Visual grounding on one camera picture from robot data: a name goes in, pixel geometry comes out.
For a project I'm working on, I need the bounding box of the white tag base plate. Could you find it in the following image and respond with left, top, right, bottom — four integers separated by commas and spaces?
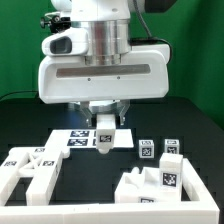
45, 129, 134, 149

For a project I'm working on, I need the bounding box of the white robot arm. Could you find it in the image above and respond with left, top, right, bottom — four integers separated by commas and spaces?
38, 0, 177, 126

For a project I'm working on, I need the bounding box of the grey camera on stand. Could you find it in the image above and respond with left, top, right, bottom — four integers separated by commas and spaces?
45, 12, 70, 23

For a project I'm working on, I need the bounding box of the black camera stand pole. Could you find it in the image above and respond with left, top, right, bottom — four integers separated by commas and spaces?
40, 17, 71, 34

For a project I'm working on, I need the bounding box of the white chair back frame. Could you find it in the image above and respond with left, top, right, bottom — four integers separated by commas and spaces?
0, 147, 70, 206

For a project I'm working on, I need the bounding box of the black cable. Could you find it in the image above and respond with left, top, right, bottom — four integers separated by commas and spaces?
0, 89, 39, 102

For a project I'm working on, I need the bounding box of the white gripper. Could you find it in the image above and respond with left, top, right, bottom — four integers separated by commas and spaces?
38, 44, 170, 127

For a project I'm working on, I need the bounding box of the white chair seat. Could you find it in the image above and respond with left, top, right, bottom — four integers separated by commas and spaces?
114, 167, 181, 203

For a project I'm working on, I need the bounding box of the white U-shaped fence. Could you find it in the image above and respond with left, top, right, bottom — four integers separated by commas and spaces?
0, 159, 220, 224

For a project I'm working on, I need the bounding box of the white tagged cube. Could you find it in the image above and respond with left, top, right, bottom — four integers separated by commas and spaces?
164, 139, 180, 154
139, 140, 154, 158

